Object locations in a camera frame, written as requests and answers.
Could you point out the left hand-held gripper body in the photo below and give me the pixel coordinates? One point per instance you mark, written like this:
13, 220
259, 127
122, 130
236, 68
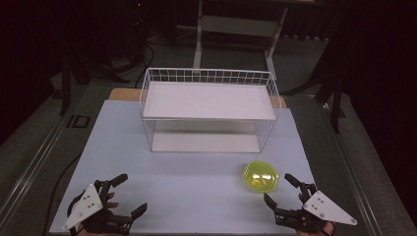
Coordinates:
86, 203

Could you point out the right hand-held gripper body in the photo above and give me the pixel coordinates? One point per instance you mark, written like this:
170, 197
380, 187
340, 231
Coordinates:
324, 208

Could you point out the yellow-green plastic bowl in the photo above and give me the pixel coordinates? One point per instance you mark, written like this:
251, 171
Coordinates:
261, 177

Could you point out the person's left hand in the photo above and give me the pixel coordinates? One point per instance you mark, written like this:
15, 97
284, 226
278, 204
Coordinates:
111, 205

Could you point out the person's right hand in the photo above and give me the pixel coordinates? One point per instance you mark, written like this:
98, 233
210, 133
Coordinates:
305, 234

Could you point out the pale blue table sheet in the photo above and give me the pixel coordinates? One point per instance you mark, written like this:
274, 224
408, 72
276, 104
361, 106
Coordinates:
183, 183

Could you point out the black floor socket plate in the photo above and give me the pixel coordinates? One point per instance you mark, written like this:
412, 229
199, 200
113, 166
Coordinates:
78, 121

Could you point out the black stand leg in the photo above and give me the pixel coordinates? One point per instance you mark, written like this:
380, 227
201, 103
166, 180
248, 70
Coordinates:
65, 85
337, 105

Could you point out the metal floor rail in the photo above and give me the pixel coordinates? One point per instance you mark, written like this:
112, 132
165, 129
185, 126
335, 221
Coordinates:
354, 177
36, 160

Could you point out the white metal desk frame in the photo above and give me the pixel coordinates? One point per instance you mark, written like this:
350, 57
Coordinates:
236, 26

